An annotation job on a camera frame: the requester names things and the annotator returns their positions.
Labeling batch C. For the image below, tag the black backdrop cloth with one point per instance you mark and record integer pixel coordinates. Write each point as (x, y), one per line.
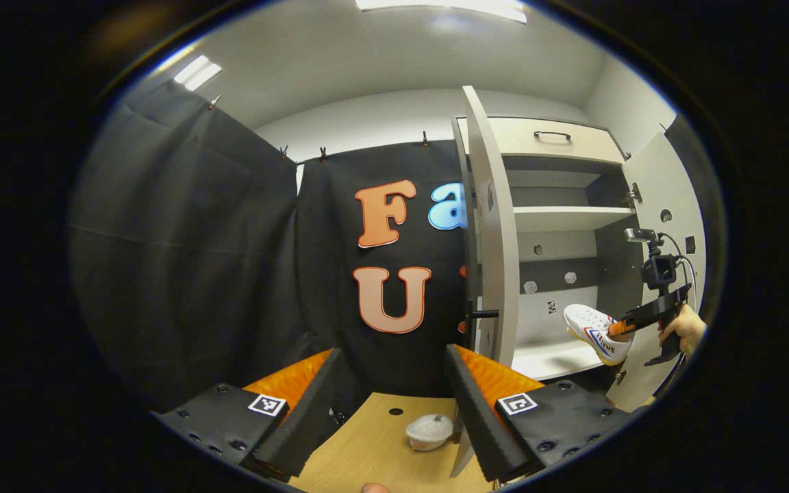
(182, 246)
(394, 356)

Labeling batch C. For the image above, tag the white shoe cabinet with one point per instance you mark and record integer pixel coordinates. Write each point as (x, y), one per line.
(572, 178)

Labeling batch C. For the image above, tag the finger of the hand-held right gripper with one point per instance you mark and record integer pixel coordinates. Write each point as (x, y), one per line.
(622, 326)

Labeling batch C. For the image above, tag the metal door hinge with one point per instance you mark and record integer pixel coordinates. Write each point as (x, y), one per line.
(634, 195)

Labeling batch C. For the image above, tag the white cabinet drawer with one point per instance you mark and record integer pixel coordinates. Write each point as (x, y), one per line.
(504, 140)

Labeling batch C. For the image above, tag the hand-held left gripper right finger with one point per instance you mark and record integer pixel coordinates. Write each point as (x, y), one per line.
(477, 418)

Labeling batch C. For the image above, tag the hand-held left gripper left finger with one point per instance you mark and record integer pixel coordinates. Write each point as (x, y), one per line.
(309, 411)

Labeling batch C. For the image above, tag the ceiling light panel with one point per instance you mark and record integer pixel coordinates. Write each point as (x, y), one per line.
(197, 72)
(442, 7)

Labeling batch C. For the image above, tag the white cabinet shelf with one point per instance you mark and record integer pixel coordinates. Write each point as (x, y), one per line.
(566, 219)

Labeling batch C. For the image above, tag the white canvas shoe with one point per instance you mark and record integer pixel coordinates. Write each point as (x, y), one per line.
(429, 431)
(590, 325)

